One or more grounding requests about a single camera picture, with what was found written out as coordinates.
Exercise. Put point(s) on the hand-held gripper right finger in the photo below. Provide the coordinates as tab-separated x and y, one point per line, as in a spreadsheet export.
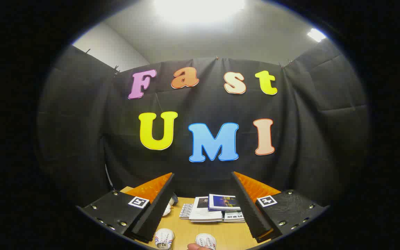
247	208

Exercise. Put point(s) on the small ceiling light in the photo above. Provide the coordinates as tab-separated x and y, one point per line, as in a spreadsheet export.
316	34

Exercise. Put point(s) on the white canvas shoe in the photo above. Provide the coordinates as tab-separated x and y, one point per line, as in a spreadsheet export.
206	240
164	239

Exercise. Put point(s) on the white duck plush toy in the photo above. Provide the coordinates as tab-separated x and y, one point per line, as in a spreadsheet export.
167	209

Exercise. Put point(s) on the grey patterned book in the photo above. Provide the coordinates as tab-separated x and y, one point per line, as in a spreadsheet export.
186	210

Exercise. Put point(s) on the teal and white book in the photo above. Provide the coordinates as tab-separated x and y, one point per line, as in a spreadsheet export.
234	217

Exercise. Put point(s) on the white portrait cover book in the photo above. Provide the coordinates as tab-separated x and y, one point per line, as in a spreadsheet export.
205	210

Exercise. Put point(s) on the large ceiling light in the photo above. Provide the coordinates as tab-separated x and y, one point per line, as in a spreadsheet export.
200	8

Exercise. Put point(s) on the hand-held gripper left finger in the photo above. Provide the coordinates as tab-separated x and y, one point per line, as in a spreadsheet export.
158	208

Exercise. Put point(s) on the penguin plush toy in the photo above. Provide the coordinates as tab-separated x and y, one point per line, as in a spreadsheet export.
174	199

